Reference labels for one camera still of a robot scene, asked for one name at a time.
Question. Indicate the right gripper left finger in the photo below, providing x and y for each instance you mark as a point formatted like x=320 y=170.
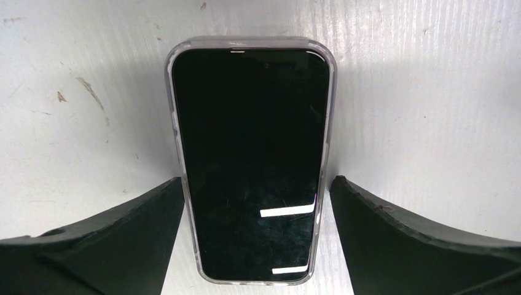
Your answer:
x=123 y=250

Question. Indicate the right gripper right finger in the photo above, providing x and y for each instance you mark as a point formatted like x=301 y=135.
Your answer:
x=391 y=250

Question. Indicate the black smartphone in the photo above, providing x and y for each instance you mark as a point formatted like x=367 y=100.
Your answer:
x=250 y=163

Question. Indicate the clear phone case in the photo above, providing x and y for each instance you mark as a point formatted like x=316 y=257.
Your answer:
x=250 y=42

